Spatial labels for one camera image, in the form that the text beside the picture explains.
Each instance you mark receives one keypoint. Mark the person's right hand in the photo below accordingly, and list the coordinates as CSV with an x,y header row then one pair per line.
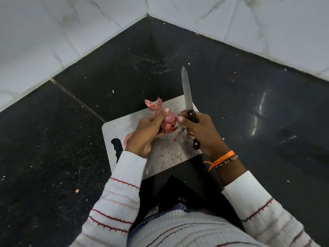
x,y
208,136

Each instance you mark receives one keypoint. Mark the person's left hand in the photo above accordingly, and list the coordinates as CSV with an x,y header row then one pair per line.
x,y
144,136

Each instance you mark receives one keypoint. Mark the red onion with dry roots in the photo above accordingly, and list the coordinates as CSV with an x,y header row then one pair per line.
x,y
127,138

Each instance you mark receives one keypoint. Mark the onion peel piece off board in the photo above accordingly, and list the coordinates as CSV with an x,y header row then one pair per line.
x,y
153,104

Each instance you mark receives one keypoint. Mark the person's left forearm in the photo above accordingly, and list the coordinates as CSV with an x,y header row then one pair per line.
x,y
118,192

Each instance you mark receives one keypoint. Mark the person's right forearm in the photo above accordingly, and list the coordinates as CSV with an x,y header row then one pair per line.
x,y
257,203

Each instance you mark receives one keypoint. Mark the orange thread wristband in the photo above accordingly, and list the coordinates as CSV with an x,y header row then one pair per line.
x,y
221,158

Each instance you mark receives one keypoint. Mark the steel cutting board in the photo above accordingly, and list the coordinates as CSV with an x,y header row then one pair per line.
x,y
164,156

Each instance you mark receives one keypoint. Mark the white striped sweater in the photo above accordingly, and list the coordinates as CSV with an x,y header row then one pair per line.
x,y
195,234

